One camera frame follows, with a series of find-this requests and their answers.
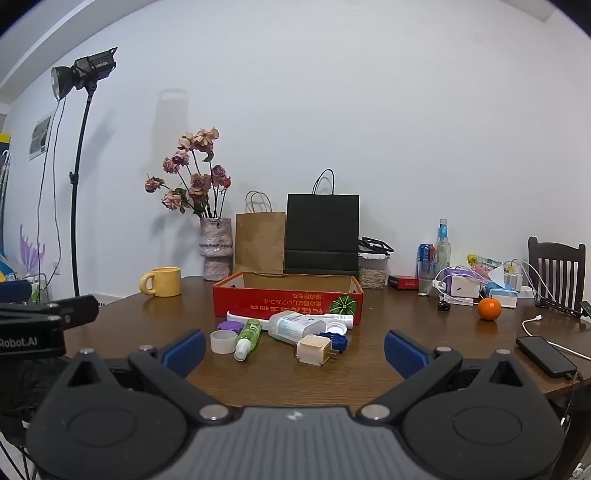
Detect beige charger plug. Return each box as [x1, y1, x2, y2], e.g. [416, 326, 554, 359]
[295, 334, 334, 367]

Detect white plastic bottle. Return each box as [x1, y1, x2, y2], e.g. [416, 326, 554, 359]
[267, 310, 327, 343]

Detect white power adapter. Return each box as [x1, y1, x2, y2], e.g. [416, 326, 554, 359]
[450, 275, 482, 299]

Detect black light cable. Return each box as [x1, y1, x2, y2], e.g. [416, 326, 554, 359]
[36, 99, 64, 280]

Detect green spray bottle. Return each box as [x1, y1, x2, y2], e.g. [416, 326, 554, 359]
[233, 318, 263, 363]

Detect blue drink can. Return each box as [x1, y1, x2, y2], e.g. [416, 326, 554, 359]
[417, 243, 436, 278]

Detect translucent plastic cup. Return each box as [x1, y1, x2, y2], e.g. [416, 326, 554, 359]
[210, 329, 239, 355]

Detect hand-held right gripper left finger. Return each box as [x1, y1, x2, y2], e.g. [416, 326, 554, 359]
[55, 329, 232, 424]

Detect orange fruit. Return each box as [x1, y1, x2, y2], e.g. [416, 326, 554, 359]
[477, 298, 503, 322]

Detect dried pink flowers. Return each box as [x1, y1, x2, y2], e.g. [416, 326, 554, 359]
[144, 127, 232, 220]

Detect clear glass bottle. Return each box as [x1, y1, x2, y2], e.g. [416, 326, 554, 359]
[434, 218, 451, 280]

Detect colourful snack packet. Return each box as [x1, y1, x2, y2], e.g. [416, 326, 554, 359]
[467, 254, 505, 278]

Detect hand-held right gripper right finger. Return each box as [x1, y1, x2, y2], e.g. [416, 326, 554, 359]
[359, 329, 542, 423]

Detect purple plastic object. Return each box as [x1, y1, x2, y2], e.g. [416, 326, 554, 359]
[438, 265, 484, 282]

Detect printed cardboard box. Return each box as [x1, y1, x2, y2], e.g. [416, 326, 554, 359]
[212, 271, 365, 325]

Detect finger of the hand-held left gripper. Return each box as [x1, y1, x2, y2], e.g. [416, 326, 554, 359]
[46, 295, 100, 330]

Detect yellow mug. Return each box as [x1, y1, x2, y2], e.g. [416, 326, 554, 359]
[140, 267, 184, 298]

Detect black power bank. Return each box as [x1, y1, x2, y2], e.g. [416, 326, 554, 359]
[515, 335, 579, 380]

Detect white charging cable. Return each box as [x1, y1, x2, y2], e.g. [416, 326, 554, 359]
[522, 315, 591, 360]

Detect black studio light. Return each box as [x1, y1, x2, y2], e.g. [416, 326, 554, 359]
[51, 46, 119, 102]

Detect speckled ceramic vase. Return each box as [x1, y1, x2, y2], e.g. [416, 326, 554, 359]
[199, 216, 233, 282]

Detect blue white tissue pack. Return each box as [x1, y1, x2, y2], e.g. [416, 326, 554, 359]
[484, 268, 519, 309]

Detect dark wooden chair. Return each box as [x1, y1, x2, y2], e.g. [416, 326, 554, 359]
[527, 236, 587, 315]

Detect brown paper bag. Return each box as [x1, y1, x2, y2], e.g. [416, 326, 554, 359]
[235, 191, 287, 277]

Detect clear container with black lid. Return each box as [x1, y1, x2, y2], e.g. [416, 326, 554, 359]
[358, 236, 395, 291]

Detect brown and black box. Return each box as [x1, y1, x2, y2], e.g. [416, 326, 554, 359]
[283, 169, 361, 277]

